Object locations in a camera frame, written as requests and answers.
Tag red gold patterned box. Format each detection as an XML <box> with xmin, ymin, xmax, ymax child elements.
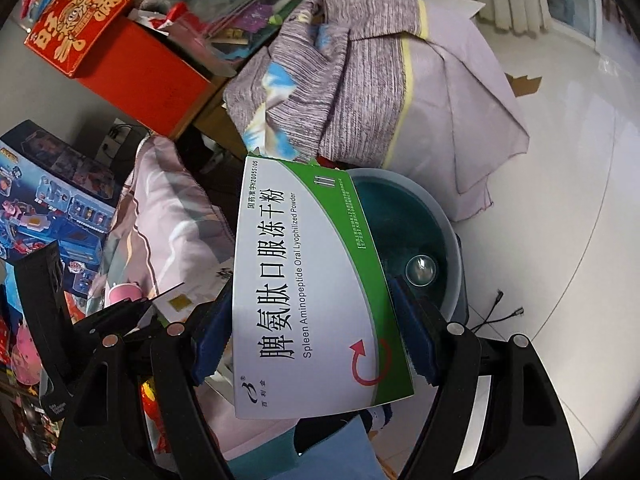
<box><xmin>22</xmin><ymin>0</ymin><xmax>133</xmax><ymax>80</ymax></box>

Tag clear plastic storage box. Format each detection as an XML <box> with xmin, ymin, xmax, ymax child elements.
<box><xmin>135</xmin><ymin>0</ymin><xmax>313</xmax><ymax>78</ymax></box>

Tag plain red box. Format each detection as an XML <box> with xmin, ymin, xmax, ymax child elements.
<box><xmin>75</xmin><ymin>20</ymin><xmax>213</xmax><ymax>142</ymax></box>

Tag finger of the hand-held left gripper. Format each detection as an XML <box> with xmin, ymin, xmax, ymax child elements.
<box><xmin>72</xmin><ymin>297</ymin><xmax>156</xmax><ymax>333</ymax></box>

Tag black cables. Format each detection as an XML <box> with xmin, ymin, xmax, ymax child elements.
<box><xmin>470</xmin><ymin>287</ymin><xmax>526</xmax><ymax>333</ymax></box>

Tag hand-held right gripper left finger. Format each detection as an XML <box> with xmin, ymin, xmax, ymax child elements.
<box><xmin>50</xmin><ymin>285</ymin><xmax>236</xmax><ymax>480</ymax></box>

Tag light blue cloth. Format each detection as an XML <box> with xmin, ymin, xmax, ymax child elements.
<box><xmin>295</xmin><ymin>410</ymin><xmax>396</xmax><ymax>480</ymax></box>

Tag power strip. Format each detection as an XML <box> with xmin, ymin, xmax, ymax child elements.
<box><xmin>100</xmin><ymin>122</ymin><xmax>136</xmax><ymax>161</ymax></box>

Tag white green medicine box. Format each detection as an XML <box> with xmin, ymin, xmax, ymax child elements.
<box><xmin>232</xmin><ymin>156</ymin><xmax>416</xmax><ymax>421</ymax></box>

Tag blue toy box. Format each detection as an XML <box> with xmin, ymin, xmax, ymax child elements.
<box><xmin>0</xmin><ymin>120</ymin><xmax>126</xmax><ymax>311</ymax></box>

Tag wooden cabinet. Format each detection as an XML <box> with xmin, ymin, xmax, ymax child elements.
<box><xmin>170</xmin><ymin>50</ymin><xmax>256</xmax><ymax>171</ymax></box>

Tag grey striped cloth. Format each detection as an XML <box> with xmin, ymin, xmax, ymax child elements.
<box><xmin>222</xmin><ymin>0</ymin><xmax>531</xmax><ymax>223</ymax></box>

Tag pink grey plaid bedsheet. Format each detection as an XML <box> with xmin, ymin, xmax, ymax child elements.
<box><xmin>95</xmin><ymin>135</ymin><xmax>301</xmax><ymax>461</ymax></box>

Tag teal trash bin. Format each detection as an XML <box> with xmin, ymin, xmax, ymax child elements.
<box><xmin>345</xmin><ymin>167</ymin><xmax>471</xmax><ymax>326</ymax></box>

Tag brown cardboard piece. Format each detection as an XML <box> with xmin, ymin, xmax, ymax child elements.
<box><xmin>505</xmin><ymin>72</ymin><xmax>543</xmax><ymax>98</ymax></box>

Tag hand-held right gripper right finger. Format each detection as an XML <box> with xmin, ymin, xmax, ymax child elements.
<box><xmin>390</xmin><ymin>275</ymin><xmax>583</xmax><ymax>480</ymax></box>

